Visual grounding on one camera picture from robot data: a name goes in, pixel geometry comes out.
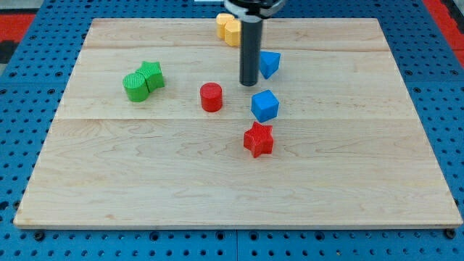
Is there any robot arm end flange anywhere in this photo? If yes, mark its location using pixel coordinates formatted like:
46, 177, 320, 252
224, 0, 287, 22

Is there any red star block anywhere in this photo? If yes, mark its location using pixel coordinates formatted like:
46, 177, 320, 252
244, 122, 274, 157

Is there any blue cube block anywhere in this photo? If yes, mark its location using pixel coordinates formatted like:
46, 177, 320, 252
251, 90, 280, 123

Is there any red cylinder block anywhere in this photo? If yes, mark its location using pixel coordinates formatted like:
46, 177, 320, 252
200, 82, 223, 112

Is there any wooden board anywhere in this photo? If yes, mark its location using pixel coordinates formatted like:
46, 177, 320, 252
14, 18, 463, 230

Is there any blue triangle block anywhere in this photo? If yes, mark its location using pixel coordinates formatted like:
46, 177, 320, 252
260, 51, 281, 79

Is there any green star block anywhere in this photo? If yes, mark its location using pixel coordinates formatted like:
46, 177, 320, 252
136, 61, 165, 93

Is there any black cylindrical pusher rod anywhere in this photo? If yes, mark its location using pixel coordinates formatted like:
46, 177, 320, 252
239, 20, 262, 86

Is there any yellow hexagon block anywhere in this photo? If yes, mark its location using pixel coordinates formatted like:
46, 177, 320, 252
224, 20, 241, 47

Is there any green cylinder block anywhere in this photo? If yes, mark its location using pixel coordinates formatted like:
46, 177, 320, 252
123, 72, 149, 102

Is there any yellow rounded block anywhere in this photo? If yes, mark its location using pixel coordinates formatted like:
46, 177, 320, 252
215, 13, 235, 39

